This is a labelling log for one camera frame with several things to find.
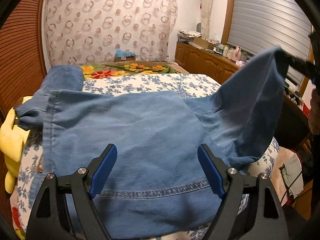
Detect stack of papers on cabinet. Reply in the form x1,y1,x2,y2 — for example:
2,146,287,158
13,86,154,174
177,30,202,40

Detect colourful floral blanket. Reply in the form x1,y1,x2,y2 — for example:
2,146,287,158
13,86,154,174
81,61,188,81

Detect wooden sideboard cabinet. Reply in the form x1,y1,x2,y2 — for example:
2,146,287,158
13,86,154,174
175,42,240,84

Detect blue denim jeans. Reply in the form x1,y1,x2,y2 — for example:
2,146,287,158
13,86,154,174
15,65,84,131
42,47,287,239

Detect folded blue denim jeans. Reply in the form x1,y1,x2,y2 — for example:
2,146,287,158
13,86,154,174
15,65,84,131

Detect grey roller window blind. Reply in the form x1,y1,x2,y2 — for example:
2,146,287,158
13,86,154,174
227,0,313,86

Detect person's right hand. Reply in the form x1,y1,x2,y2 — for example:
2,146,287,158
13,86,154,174
308,89,320,135

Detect blue white floral bedsheet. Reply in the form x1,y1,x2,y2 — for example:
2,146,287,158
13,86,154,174
10,74,279,239

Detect circle patterned sheer curtain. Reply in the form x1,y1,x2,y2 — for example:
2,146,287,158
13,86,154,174
44,0,178,66

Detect brown box with blue cloth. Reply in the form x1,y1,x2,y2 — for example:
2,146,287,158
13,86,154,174
114,49,136,62

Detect cardboard box on cabinet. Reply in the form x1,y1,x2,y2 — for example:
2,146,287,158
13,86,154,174
189,37,214,50

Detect yellow Pikachu plush toy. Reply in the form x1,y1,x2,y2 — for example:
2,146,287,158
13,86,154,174
1,96,32,194

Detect pink bottle on cabinet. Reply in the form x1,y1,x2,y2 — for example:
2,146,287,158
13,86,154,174
231,46,241,62

